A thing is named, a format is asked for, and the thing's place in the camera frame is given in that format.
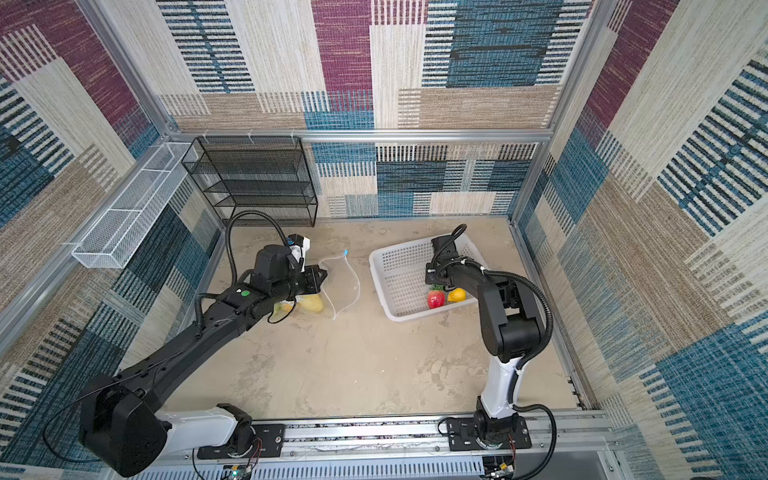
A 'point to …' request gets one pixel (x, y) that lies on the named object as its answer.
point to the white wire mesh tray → (118, 234)
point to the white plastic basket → (399, 276)
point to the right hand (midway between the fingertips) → (440, 276)
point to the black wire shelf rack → (255, 181)
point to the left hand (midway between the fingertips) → (329, 268)
